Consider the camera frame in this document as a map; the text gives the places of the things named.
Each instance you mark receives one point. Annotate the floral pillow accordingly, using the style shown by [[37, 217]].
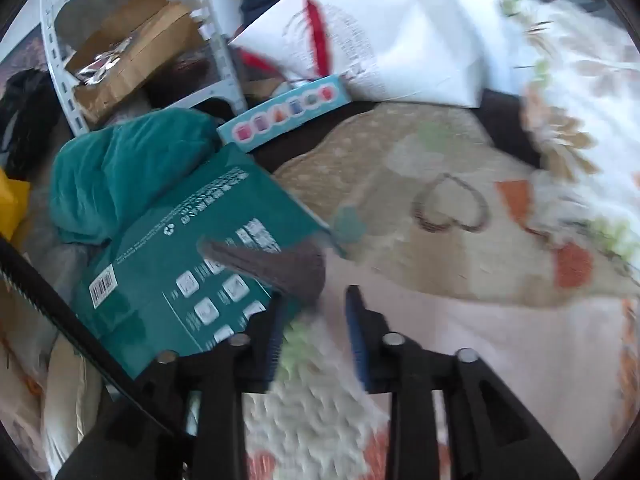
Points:
[[575, 85]]

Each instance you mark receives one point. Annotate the brown cardboard box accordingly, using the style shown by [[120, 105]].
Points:
[[150, 35]]

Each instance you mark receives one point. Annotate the light blue toy box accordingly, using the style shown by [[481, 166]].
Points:
[[285, 112]]

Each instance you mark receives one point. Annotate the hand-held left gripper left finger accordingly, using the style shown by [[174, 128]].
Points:
[[276, 345]]

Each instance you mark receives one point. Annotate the heart patterned quilt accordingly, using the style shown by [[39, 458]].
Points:
[[425, 200]]

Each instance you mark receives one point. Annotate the black bag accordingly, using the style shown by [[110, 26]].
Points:
[[27, 120]]

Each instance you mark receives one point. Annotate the crumpled silver foil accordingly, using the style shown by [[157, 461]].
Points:
[[102, 65]]

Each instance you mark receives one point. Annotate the teal fleece cloth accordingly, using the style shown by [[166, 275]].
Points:
[[115, 170]]

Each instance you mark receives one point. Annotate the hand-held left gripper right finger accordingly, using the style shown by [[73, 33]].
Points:
[[357, 340]]

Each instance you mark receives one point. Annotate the beige cushion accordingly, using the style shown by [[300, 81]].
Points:
[[70, 400]]

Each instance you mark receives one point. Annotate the white metal shelf rack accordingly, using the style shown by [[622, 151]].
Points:
[[225, 75]]

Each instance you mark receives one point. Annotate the dark grey small garment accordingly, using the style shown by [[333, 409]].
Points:
[[280, 265]]

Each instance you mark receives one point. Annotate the teal cardboard box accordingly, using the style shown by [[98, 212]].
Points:
[[165, 260]]

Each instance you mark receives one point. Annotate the dark brown upholstery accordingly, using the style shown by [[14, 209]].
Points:
[[300, 140]]

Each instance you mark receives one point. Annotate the navy blue cloth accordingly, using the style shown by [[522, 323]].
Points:
[[262, 2]]

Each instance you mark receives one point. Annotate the white paper bag red print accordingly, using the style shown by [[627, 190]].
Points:
[[400, 35]]

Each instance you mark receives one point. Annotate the yellow plastic bag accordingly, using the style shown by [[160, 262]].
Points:
[[12, 205]]

